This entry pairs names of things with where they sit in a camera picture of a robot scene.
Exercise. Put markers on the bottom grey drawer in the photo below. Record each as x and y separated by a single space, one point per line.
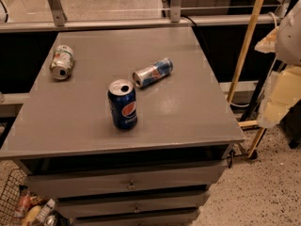
185 216

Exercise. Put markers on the silver can in basket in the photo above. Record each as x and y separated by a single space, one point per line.
51 221

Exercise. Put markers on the grey drawer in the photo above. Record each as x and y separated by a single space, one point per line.
68 185
185 216
134 204

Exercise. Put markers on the grey drawer cabinet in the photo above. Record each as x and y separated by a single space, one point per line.
134 135

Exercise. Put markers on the metal railing frame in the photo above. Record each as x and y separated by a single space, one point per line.
64 15

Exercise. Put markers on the wooden easel frame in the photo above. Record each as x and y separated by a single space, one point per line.
247 40

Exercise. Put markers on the green white soda can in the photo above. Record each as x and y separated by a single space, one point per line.
62 62

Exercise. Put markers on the yellow item in basket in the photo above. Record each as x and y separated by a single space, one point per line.
31 215

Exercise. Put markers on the middle grey drawer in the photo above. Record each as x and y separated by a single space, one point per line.
134 204

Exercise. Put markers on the red bottle in basket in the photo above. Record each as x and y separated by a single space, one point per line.
23 203

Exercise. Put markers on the top grey drawer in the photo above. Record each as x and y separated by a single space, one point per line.
68 185

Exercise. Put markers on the red bull can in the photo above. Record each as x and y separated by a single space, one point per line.
153 73

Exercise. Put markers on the wire basket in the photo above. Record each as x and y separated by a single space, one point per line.
10 196

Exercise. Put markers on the white carton in basket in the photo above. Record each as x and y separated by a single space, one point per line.
45 211

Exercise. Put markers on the blue pepsi can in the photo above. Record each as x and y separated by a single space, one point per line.
122 100

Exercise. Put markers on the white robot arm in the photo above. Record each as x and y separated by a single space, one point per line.
283 89

